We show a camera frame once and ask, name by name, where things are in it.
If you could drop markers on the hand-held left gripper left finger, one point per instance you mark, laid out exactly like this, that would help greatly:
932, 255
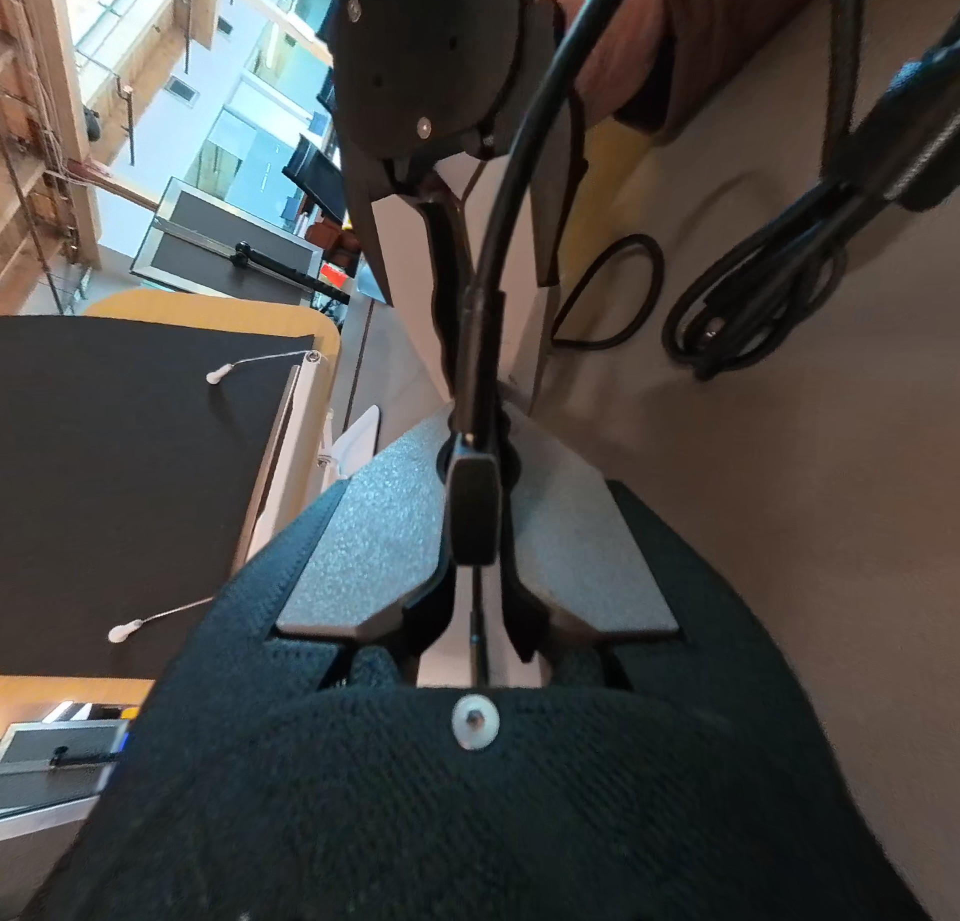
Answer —
367, 546

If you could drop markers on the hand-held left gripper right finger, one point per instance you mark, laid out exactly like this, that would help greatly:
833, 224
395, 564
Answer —
585, 546

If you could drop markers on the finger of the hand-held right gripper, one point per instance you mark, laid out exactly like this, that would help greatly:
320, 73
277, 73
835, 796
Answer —
521, 276
420, 276

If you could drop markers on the black port adapter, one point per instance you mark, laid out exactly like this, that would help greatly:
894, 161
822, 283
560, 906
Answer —
474, 508

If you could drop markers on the person's right hand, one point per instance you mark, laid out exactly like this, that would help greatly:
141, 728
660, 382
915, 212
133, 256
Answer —
735, 36

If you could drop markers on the white plastic piece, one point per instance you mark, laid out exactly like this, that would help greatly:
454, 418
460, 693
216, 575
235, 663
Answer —
356, 441

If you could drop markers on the black monitor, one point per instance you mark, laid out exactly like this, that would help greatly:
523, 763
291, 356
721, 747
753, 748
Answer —
315, 175

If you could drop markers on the grey paper trimmer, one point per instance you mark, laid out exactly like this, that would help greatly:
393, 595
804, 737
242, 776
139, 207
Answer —
217, 246
52, 778

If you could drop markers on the black mat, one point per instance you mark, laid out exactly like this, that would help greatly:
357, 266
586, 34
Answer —
127, 486

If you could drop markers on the wooden shelf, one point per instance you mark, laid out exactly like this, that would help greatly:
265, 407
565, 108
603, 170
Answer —
45, 148

